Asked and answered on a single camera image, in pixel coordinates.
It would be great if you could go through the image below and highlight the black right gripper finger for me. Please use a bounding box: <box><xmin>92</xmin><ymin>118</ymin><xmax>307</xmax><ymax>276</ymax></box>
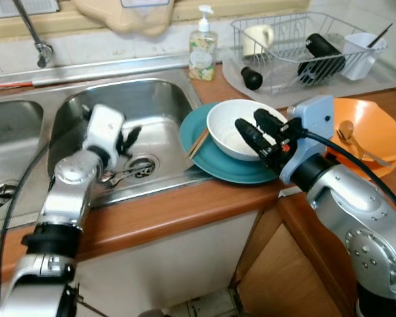
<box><xmin>253</xmin><ymin>108</ymin><xmax>286</xmax><ymax>141</ymax></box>
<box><xmin>234</xmin><ymin>118</ymin><xmax>275</xmax><ymax>162</ymax></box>

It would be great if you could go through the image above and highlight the steel fork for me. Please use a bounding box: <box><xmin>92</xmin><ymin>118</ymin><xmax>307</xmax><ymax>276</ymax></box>
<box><xmin>115</xmin><ymin>168</ymin><xmax>156</xmax><ymax>182</ymax></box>

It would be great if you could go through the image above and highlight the steel spoon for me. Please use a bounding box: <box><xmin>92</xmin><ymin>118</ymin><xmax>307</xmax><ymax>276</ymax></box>
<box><xmin>96</xmin><ymin>173</ymin><xmax>129</xmax><ymax>188</ymax></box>

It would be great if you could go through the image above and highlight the white ceramic bowl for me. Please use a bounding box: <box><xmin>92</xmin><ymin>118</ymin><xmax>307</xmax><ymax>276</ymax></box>
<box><xmin>207</xmin><ymin>99</ymin><xmax>291</xmax><ymax>162</ymax></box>

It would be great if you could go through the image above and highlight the stainless steel double sink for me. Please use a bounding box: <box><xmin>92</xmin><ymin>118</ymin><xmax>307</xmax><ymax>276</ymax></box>
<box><xmin>0</xmin><ymin>66</ymin><xmax>215</xmax><ymax>232</ymax></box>

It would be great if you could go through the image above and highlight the teal plate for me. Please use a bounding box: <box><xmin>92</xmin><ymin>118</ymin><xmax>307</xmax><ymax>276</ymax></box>
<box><xmin>179</xmin><ymin>102</ymin><xmax>284</xmax><ymax>184</ymax></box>

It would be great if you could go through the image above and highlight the small black bottle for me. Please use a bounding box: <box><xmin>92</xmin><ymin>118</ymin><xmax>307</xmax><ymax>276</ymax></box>
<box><xmin>241</xmin><ymin>66</ymin><xmax>263</xmax><ymax>90</ymax></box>

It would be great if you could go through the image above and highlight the grey plastic drain tray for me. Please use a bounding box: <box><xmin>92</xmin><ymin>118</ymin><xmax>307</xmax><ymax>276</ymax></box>
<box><xmin>221</xmin><ymin>43</ymin><xmax>396</xmax><ymax>103</ymax></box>

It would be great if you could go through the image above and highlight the plain wooden chopstick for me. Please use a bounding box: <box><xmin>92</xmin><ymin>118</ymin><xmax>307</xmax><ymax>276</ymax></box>
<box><xmin>187</xmin><ymin>127</ymin><xmax>210</xmax><ymax>159</ymax></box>

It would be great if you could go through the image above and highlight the brown headed metal spoon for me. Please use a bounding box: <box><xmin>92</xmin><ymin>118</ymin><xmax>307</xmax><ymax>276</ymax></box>
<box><xmin>337</xmin><ymin>120</ymin><xmax>391</xmax><ymax>167</ymax></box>

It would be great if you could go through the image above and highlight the cream ceramic mug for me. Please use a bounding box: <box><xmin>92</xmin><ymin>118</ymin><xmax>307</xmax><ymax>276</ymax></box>
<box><xmin>242</xmin><ymin>24</ymin><xmax>275</xmax><ymax>57</ymax></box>

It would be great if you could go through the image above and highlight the large black bottle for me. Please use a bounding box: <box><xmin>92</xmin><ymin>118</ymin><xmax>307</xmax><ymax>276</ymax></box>
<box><xmin>297</xmin><ymin>33</ymin><xmax>346</xmax><ymax>85</ymax></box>

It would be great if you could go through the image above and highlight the clear soap pump bottle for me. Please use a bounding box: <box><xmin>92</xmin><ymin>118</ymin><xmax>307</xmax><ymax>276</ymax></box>
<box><xmin>189</xmin><ymin>5</ymin><xmax>218</xmax><ymax>81</ymax></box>

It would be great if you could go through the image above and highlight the orange bowl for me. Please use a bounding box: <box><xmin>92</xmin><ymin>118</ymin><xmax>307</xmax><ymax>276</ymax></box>
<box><xmin>330</xmin><ymin>98</ymin><xmax>396</xmax><ymax>162</ymax></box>

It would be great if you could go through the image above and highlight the white plastic utensil holder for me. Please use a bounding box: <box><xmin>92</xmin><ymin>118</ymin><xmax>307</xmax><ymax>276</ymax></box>
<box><xmin>341</xmin><ymin>33</ymin><xmax>387</xmax><ymax>81</ymax></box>

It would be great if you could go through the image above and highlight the beige cutting board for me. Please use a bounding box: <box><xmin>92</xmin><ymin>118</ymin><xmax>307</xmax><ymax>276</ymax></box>
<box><xmin>71</xmin><ymin>0</ymin><xmax>176</xmax><ymax>37</ymax></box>

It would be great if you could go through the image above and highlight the white sink cabinet panel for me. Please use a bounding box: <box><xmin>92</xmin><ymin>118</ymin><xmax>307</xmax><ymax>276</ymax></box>
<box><xmin>0</xmin><ymin>208</ymin><xmax>265</xmax><ymax>317</ymax></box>

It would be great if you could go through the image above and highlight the wooden cabinet door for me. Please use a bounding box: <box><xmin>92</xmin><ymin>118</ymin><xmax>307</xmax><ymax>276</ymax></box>
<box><xmin>231</xmin><ymin>192</ymin><xmax>357</xmax><ymax>317</ymax></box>

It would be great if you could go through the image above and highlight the dark thin utensil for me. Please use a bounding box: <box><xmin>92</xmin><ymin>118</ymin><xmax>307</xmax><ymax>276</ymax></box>
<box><xmin>366</xmin><ymin>23</ymin><xmax>393</xmax><ymax>48</ymax></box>

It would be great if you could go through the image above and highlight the steel sink faucet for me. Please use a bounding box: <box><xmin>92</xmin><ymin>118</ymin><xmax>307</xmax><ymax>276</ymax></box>
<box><xmin>13</xmin><ymin>0</ymin><xmax>53</xmax><ymax>68</ymax></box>

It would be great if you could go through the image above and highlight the grey metal window sash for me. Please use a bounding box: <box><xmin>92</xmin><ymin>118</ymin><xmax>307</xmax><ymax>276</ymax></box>
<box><xmin>0</xmin><ymin>0</ymin><xmax>60</xmax><ymax>20</ymax></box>

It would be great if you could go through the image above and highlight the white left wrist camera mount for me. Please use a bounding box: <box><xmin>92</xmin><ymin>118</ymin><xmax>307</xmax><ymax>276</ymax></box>
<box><xmin>84</xmin><ymin>104</ymin><xmax>126</xmax><ymax>156</ymax></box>

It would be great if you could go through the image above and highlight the white wire dish rack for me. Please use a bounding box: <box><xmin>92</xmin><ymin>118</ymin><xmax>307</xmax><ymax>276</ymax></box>
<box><xmin>231</xmin><ymin>12</ymin><xmax>388</xmax><ymax>85</ymax></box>

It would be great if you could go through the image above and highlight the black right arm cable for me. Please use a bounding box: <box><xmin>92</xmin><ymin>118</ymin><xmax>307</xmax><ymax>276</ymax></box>
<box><xmin>304</xmin><ymin>130</ymin><xmax>396</xmax><ymax>219</ymax></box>

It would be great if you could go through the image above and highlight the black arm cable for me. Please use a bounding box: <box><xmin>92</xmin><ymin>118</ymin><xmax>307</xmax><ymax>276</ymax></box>
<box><xmin>0</xmin><ymin>142</ymin><xmax>53</xmax><ymax>314</ymax></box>
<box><xmin>304</xmin><ymin>130</ymin><xmax>396</xmax><ymax>219</ymax></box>

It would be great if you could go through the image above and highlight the wooden window frame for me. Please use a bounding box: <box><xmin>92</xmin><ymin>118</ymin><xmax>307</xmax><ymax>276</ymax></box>
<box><xmin>0</xmin><ymin>0</ymin><xmax>311</xmax><ymax>40</ymax></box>

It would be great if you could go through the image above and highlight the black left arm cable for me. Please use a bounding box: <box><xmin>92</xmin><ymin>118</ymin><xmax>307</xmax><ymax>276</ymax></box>
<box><xmin>0</xmin><ymin>142</ymin><xmax>53</xmax><ymax>314</ymax></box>

